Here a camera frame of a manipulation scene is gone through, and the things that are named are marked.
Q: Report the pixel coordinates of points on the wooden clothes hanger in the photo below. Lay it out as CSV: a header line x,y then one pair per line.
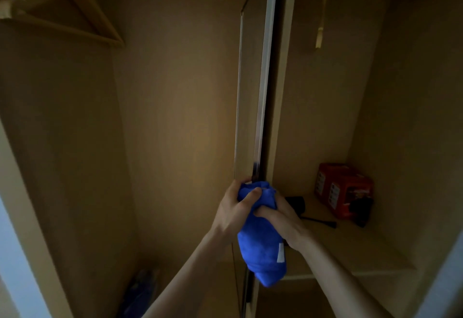
x,y
94,14

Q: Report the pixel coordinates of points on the person's right forearm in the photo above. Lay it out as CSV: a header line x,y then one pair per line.
x,y
340,285

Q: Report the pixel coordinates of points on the person's right hand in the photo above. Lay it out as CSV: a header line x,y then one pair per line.
x,y
284,223

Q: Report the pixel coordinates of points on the red box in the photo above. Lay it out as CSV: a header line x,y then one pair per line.
x,y
349,191
323,178

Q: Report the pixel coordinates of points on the blue microfibre cloth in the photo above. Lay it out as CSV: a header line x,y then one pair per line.
x,y
260,249

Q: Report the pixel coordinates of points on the person's left hand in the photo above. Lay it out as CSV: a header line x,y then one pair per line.
x,y
231,216

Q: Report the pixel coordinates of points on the person's left forearm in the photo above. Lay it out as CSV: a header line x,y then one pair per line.
x,y
188,281

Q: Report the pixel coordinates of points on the tall framed mirror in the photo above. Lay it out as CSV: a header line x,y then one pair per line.
x,y
258,75

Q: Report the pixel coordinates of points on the blue packet in plastic wrap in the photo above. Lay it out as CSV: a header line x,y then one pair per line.
x,y
139,296

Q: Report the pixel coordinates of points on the wooden wardrobe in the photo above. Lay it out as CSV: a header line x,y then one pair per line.
x,y
173,93

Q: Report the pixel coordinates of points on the small black pouch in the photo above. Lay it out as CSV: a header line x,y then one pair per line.
x,y
361,213

